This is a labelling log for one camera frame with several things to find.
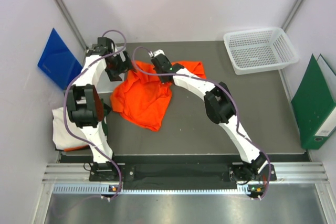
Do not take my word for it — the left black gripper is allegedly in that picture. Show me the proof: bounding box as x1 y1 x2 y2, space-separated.
105 50 136 81

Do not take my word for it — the orange t-shirt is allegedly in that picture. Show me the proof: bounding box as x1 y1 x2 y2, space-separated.
110 60 207 131

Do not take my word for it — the white plastic basket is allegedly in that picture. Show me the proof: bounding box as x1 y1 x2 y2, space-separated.
223 27 299 75

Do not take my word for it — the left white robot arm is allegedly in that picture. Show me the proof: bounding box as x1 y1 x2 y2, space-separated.
64 48 134 182

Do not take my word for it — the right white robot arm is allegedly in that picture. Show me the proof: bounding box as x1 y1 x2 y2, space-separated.
152 60 268 182

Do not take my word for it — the white folded t-shirt stack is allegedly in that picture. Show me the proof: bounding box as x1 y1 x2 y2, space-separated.
51 105 108 152

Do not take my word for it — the translucent plastic sheet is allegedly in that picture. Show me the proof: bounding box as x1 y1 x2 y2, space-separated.
78 55 122 93

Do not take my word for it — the blue folder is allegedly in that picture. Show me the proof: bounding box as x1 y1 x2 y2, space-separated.
37 28 82 90

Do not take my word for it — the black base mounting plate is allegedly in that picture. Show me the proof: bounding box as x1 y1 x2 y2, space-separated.
88 163 278 183

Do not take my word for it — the green binder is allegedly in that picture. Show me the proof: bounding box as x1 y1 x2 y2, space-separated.
291 55 335 150

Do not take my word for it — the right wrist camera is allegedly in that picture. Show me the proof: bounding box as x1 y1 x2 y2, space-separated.
151 54 172 74

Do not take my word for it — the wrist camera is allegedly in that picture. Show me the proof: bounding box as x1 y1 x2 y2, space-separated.
97 37 115 53
151 54 172 74

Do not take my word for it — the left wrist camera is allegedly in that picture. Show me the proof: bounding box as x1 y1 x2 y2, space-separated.
97 37 115 53

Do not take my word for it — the grey slotted cable duct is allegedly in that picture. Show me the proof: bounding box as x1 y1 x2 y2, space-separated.
52 183 266 195

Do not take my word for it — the aluminium rail frame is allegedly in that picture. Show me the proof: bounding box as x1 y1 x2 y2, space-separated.
32 156 335 223

